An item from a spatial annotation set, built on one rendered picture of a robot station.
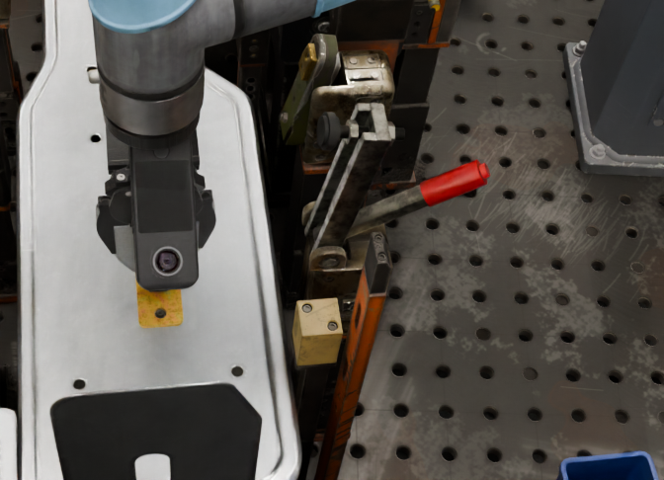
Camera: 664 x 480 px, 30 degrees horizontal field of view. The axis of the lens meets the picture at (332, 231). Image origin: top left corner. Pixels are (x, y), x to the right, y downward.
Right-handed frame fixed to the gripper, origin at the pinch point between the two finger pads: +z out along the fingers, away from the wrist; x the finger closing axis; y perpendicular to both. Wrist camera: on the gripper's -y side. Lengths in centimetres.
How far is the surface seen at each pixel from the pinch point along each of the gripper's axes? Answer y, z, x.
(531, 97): 43, 32, -51
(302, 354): -9.6, -1.1, -11.1
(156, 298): -1.5, 1.9, 0.3
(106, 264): 2.5, 2.2, 4.4
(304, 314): -7.7, -4.2, -11.3
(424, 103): 30.3, 16.2, -31.7
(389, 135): -1.5, -19.1, -17.3
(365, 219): -0.6, -6.8, -17.1
